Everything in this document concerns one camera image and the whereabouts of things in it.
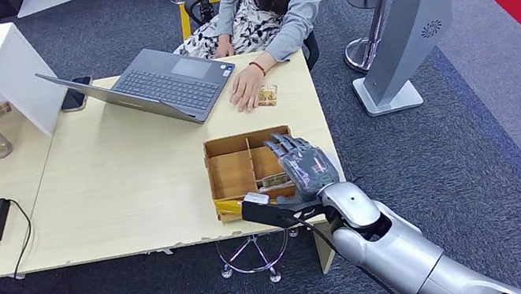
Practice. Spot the person's left hand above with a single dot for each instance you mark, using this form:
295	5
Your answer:
248	87

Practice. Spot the person's right hand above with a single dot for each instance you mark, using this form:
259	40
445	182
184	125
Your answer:
223	49

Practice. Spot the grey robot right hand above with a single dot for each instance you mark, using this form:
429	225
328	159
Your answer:
309	167

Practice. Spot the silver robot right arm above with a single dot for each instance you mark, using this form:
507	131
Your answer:
395	255

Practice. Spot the narrow yellow floor tape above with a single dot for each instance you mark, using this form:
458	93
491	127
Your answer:
186	26

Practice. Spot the grey open laptop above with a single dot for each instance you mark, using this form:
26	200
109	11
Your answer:
169	83

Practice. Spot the cardboard divider box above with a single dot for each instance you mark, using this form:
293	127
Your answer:
233	171

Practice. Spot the yellow tape strip on box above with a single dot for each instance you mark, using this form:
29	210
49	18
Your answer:
228	208

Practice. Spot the beige desk leg panel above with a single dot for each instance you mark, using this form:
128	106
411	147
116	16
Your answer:
325	256

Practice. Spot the chrome stool base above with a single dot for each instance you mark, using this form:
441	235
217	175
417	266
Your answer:
275	275

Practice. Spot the dark smartphone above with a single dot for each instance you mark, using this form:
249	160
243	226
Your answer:
75	96

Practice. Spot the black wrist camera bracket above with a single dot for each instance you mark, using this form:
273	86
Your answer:
272	215

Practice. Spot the chrome stanchion post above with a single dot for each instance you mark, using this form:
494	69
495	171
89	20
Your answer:
358	56

